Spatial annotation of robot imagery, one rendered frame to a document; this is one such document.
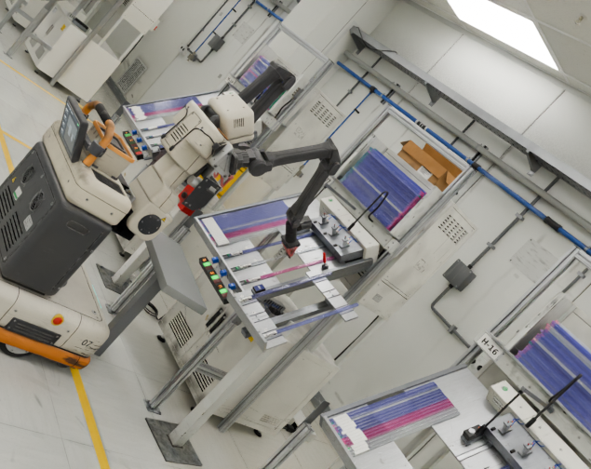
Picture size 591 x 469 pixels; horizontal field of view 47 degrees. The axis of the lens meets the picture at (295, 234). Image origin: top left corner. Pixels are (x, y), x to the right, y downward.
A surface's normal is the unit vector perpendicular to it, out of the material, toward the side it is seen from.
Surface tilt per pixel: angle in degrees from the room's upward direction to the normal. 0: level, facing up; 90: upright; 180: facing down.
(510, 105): 90
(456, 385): 44
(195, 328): 90
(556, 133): 90
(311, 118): 90
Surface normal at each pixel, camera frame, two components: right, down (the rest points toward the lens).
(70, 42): 0.44, 0.55
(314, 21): -0.58, -0.42
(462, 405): 0.07, -0.81
